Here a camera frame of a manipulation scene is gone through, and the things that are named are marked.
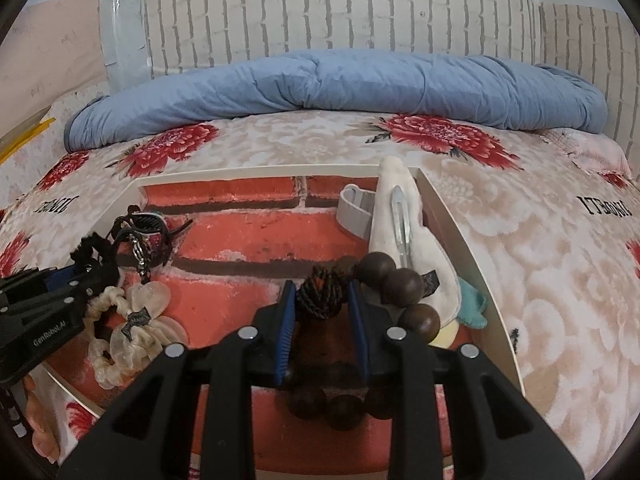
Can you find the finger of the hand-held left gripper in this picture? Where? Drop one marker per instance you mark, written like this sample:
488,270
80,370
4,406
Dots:
97,280
65,276

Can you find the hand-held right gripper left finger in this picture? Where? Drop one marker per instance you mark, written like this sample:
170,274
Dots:
286,332

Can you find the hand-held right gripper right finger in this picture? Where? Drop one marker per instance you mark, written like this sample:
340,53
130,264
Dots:
360,332

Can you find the black hair clip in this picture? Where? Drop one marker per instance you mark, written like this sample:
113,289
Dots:
150,225

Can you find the cream scrunchie with clear hearts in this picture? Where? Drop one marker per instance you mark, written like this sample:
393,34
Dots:
145,345

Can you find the brick-patterned white-rimmed tray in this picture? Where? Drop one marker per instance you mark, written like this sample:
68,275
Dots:
240,240

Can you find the person's left hand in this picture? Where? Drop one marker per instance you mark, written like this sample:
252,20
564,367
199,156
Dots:
42,430

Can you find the pale yellow round piece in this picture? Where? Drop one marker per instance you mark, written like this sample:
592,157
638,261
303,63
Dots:
446,336

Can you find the silver metal clip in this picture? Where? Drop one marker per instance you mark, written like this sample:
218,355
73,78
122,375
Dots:
400,230

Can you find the teal fabric piece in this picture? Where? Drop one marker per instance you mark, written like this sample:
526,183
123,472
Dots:
472,307

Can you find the grey plastic clip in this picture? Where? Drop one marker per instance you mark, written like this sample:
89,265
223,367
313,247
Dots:
350,217

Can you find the white fabric pouch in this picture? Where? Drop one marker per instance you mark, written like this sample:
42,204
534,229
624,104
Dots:
385,200

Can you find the yellow plastic strip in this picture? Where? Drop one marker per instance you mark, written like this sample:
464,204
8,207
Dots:
27,140

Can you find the blue quilt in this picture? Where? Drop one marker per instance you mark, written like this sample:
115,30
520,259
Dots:
325,82

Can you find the clear plastic container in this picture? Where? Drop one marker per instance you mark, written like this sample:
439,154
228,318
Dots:
122,25

